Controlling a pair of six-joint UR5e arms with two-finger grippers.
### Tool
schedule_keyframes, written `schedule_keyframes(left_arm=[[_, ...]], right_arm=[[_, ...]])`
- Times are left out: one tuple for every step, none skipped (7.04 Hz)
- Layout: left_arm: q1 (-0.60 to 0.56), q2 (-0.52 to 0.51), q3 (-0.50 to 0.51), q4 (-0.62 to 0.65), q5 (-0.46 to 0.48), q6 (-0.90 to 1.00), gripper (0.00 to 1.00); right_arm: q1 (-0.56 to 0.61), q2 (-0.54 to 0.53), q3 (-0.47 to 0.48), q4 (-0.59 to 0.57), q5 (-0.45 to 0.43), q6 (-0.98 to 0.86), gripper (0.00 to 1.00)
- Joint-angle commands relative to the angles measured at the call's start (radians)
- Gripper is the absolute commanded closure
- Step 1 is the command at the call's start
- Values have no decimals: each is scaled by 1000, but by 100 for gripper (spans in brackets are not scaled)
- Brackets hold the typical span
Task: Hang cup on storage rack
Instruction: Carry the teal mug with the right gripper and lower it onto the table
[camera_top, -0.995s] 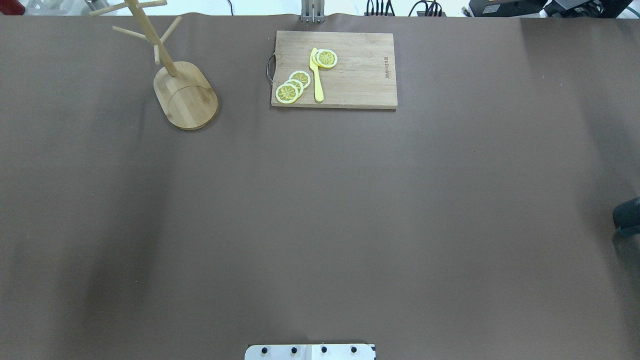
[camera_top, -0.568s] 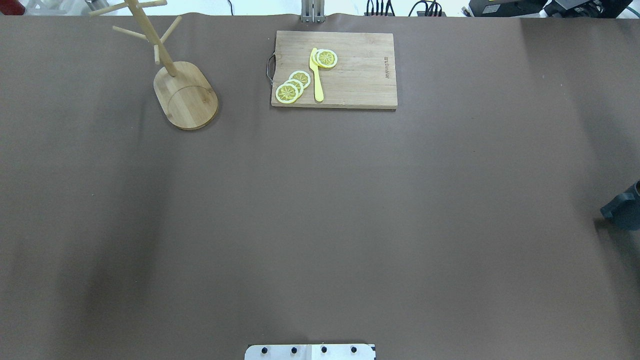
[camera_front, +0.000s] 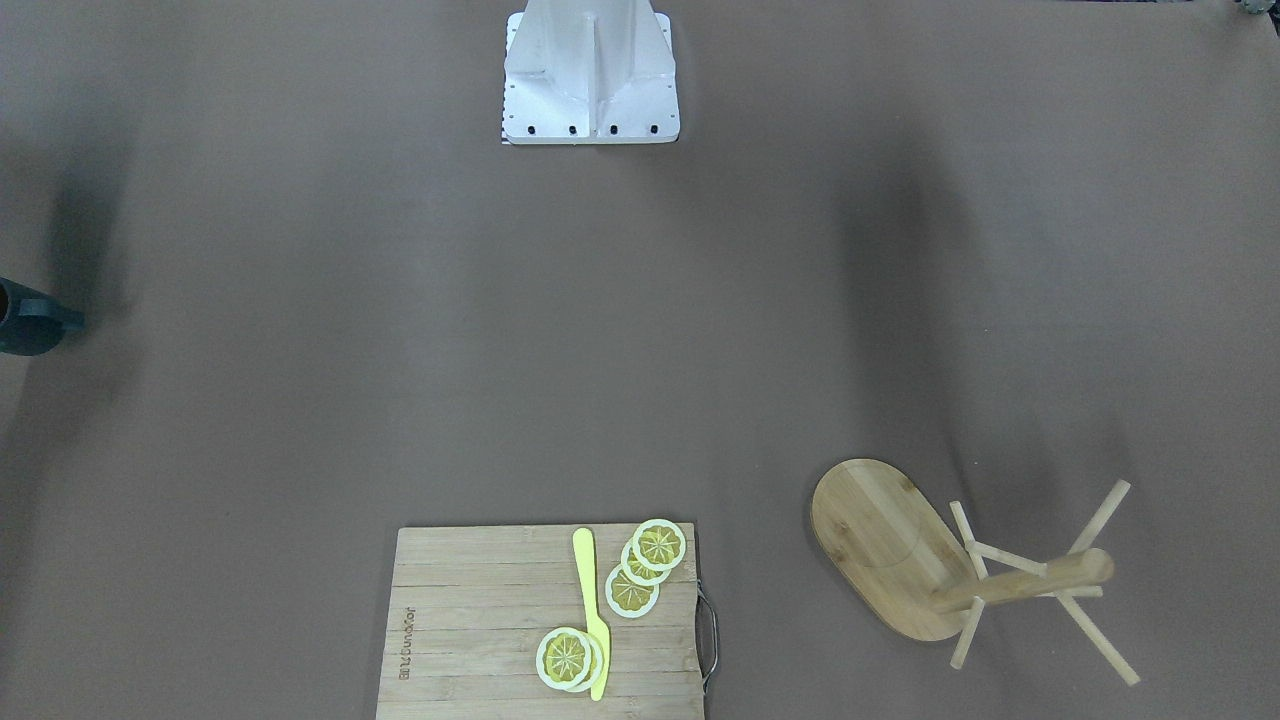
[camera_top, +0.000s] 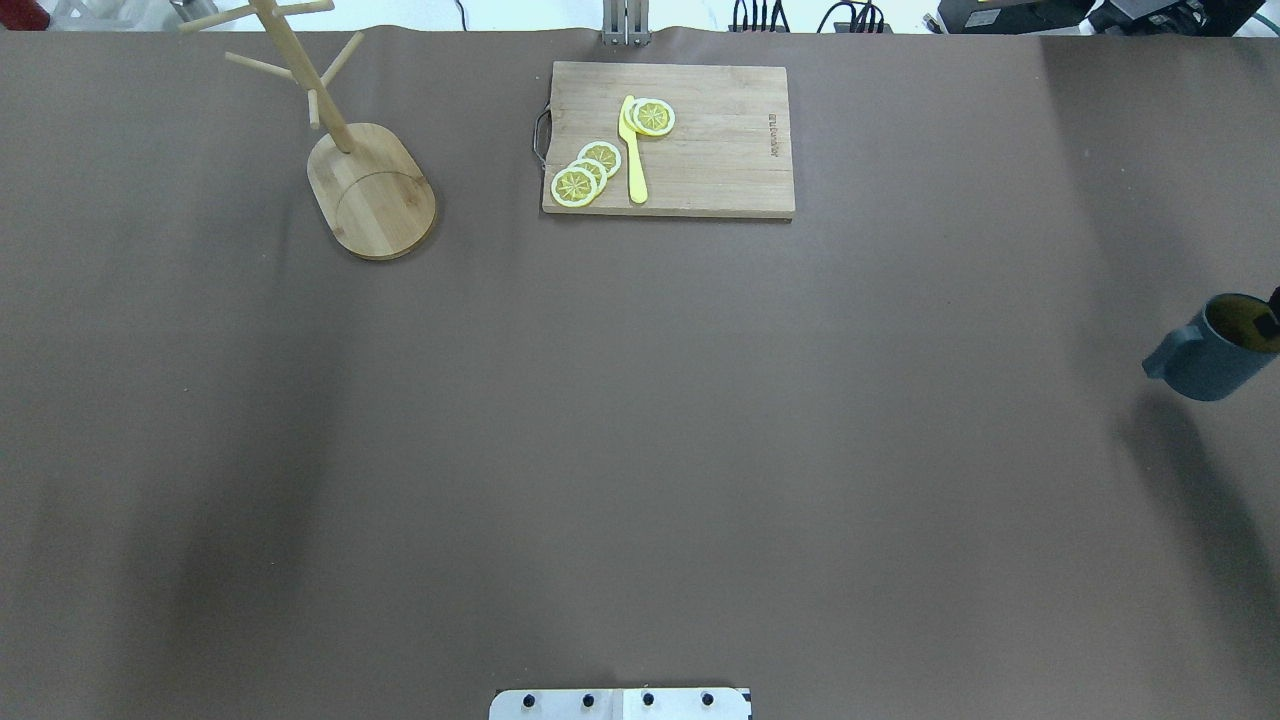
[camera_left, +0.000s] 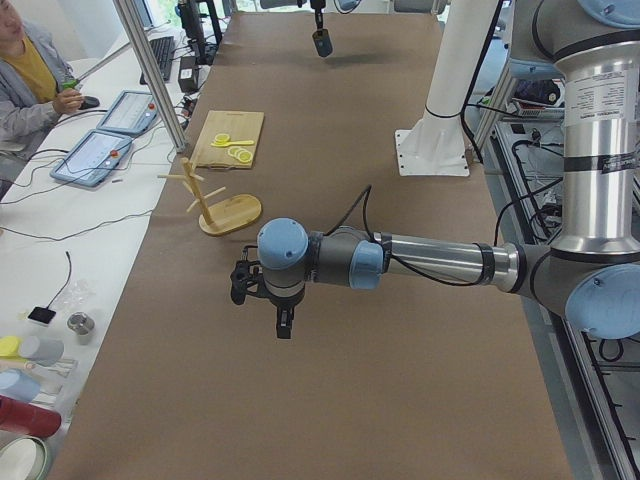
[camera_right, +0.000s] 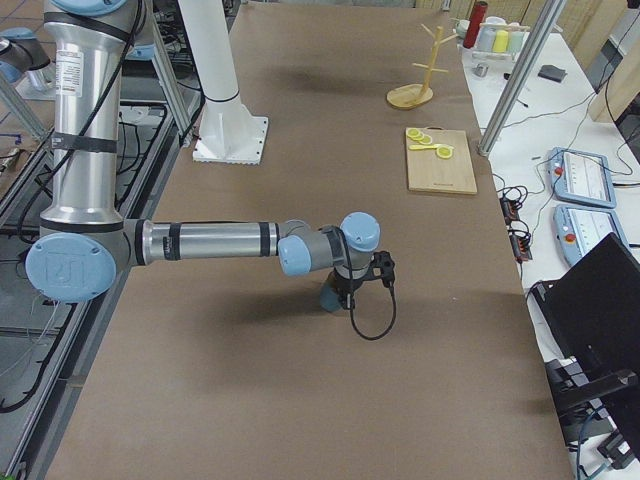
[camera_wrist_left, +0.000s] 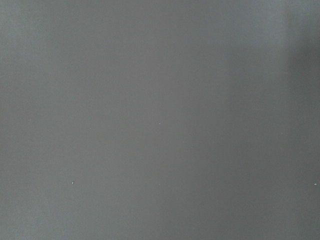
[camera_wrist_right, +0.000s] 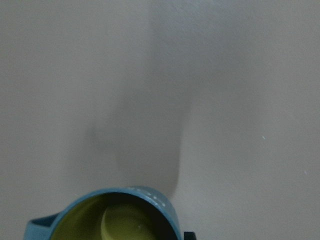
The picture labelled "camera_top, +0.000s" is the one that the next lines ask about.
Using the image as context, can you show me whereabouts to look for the dark blue mug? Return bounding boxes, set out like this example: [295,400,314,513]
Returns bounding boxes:
[1140,293,1279,402]

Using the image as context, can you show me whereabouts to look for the wooden cup storage rack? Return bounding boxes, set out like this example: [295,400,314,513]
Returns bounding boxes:
[178,1,438,261]

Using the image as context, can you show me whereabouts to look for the wooden cutting board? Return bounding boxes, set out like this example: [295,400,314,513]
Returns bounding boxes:
[541,61,796,222]

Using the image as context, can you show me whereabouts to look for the yellow plastic knife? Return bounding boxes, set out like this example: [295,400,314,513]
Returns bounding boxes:
[617,95,649,205]

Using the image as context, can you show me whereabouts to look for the lemon slice under knife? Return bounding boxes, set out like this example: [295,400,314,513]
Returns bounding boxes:
[623,97,676,137]

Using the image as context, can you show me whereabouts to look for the lemon slice middle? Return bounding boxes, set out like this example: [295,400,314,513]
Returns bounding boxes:
[568,158,609,193]

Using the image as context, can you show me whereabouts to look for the lemon slice near handle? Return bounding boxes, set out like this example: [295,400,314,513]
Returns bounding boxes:
[549,167,600,208]

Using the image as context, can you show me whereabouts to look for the aluminium frame post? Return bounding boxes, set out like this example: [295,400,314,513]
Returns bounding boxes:
[600,0,652,47]

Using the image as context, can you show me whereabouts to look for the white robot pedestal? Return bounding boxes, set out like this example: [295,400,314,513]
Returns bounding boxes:
[488,687,754,719]

